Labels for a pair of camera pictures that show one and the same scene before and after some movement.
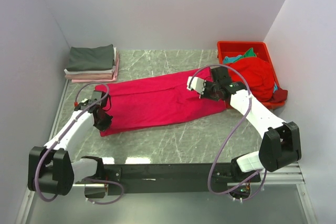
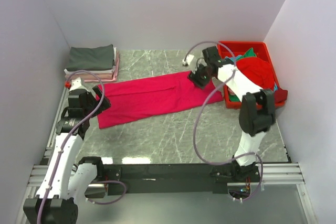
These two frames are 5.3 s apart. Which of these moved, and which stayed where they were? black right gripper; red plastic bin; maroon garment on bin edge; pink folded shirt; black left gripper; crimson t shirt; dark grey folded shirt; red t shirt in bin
Moved: black right gripper; crimson t shirt; black left gripper
Stayed: red t shirt in bin; maroon garment on bin edge; red plastic bin; pink folded shirt; dark grey folded shirt
